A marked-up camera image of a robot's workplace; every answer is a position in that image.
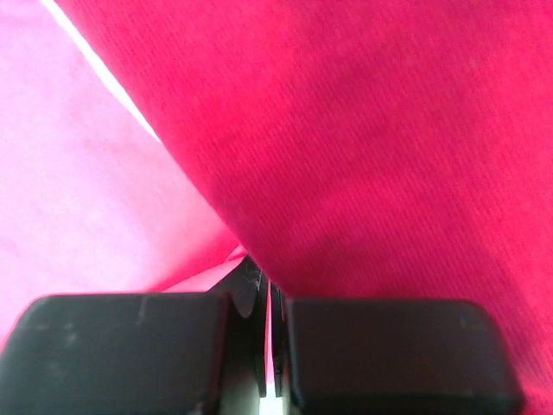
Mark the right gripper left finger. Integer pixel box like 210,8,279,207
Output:
1,259,268,414

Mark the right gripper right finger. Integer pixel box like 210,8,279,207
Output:
270,288,525,414

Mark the pink red t-shirt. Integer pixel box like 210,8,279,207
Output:
1,1,552,414

